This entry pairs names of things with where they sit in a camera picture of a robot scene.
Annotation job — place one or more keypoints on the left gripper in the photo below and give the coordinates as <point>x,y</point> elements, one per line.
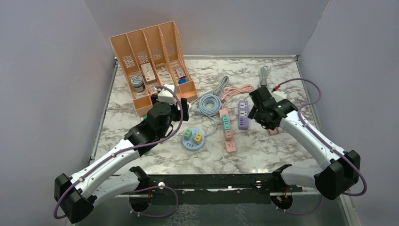
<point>185,107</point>

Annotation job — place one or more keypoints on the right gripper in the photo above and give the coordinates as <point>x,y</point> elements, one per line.
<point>269,125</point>

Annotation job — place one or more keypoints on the pink usb charger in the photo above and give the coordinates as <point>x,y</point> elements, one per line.
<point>273,132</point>
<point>228,135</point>

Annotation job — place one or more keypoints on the teal usb charger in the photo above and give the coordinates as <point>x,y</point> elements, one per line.
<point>224,118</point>
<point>226,125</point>

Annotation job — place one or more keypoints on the green usb charger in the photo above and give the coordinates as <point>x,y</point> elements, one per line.
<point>187,134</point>

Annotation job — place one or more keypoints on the yellow usb charger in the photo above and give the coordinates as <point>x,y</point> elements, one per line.
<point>198,138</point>

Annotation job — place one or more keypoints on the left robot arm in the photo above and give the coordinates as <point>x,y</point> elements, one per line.
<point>77,195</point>

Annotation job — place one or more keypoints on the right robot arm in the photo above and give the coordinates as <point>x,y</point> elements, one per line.
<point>338,169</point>

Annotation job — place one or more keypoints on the purple power strip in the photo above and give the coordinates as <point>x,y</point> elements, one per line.
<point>243,111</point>

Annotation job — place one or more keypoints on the pink power strip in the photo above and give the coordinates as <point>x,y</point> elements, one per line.
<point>230,145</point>

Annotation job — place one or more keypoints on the round blue power strip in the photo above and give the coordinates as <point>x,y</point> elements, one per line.
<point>190,145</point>

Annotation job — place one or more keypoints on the white red box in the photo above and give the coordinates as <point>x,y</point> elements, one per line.
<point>148,73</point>

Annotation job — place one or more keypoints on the round tin in organizer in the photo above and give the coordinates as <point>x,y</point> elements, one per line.
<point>137,83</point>

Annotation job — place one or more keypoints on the orange desk file organizer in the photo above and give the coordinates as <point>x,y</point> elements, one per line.
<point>160,45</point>

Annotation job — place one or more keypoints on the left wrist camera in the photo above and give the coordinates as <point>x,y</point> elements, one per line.
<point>166,96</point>

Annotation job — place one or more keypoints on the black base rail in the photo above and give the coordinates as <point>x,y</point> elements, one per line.
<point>203,189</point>

